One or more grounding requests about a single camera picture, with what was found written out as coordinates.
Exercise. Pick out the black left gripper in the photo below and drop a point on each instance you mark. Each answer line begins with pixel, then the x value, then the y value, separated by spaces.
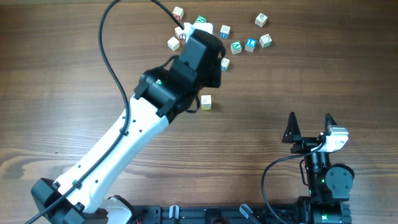
pixel 214 79

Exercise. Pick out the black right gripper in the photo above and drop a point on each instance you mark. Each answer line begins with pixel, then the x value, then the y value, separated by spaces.
pixel 293 135

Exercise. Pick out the yellow edged wooden block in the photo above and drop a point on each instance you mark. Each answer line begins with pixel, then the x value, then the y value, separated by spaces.
pixel 206 102

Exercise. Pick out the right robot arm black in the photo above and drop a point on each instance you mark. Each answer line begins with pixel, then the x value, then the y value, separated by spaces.
pixel 328 184

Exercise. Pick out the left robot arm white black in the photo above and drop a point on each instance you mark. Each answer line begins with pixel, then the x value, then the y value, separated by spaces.
pixel 81 194

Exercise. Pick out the blue X B wooden block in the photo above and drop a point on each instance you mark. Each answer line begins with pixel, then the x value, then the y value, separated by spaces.
pixel 225 64

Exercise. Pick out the blue H wooden block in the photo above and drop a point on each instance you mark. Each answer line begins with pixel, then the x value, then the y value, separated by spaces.
pixel 224 31

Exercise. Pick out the yellow O wooden block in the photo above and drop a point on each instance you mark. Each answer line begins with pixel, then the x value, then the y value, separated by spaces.
pixel 173 43

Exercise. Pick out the red I wooden block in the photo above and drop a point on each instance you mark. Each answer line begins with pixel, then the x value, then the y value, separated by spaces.
pixel 179 33

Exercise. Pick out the green N wooden block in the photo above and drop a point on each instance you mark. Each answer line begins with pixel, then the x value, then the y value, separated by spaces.
pixel 201 19

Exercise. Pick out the green V wooden block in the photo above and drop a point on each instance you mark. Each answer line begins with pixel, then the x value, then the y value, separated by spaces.
pixel 236 47

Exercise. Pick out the red top left wooden block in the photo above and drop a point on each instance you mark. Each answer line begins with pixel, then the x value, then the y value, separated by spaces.
pixel 178 13

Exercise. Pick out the blue L wooden block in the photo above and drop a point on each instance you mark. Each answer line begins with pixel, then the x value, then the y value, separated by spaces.
pixel 250 45

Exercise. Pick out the green Z wooden block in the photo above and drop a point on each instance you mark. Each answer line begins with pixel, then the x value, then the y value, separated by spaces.
pixel 265 41

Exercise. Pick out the red 6 wooden block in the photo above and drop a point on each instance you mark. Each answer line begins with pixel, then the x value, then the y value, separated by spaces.
pixel 260 20

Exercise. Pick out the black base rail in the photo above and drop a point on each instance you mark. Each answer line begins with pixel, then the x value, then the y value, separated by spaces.
pixel 280 213

